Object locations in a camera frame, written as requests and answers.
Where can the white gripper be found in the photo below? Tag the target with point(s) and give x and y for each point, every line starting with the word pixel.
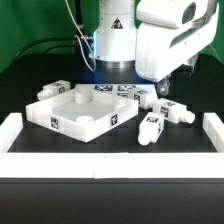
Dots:
pixel 161 50

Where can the white square table top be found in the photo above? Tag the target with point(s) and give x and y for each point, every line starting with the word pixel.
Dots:
pixel 83 114

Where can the white marker sheet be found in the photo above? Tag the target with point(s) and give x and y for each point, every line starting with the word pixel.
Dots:
pixel 117 89

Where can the green backdrop curtain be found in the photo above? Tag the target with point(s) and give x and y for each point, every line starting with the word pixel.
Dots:
pixel 25 21

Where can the white U-shaped fence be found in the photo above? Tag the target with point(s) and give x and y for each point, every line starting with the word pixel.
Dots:
pixel 100 165

